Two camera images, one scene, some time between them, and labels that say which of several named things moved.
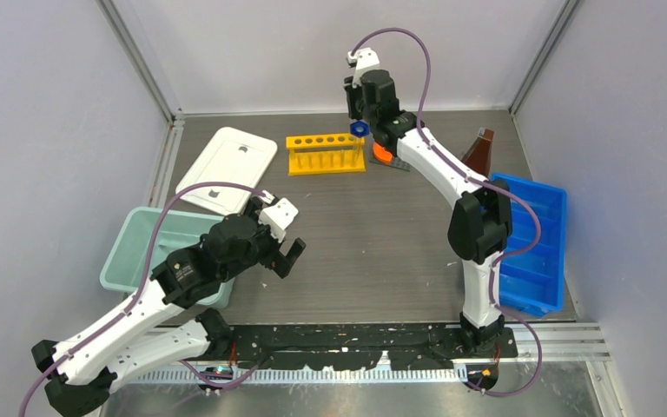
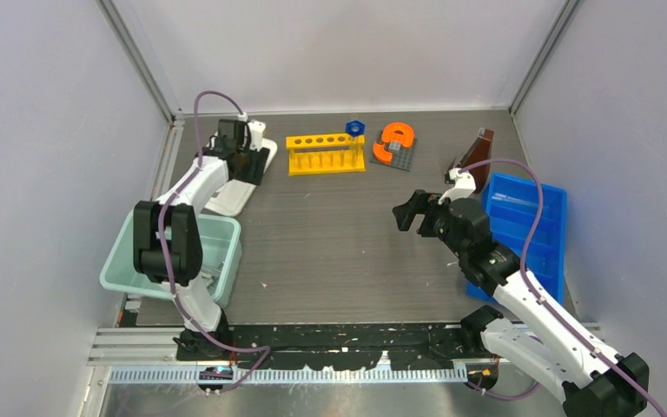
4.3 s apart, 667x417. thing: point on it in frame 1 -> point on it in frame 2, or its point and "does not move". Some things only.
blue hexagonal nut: [359, 128] does not move
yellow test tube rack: [325, 154] does not move
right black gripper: [351, 93] -> [420, 202]
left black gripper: [284, 261] -> [259, 160]
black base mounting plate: [363, 346] does not move
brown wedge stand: [477, 156] does not move
